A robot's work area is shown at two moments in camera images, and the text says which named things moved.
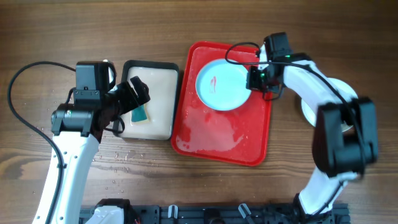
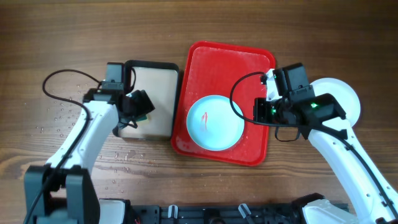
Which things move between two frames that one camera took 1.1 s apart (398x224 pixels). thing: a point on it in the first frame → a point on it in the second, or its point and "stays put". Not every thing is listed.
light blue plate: [222, 86] → [213, 124]
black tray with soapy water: [161, 78] stays put
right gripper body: [257, 79] → [270, 111]
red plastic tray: [237, 136] stays put
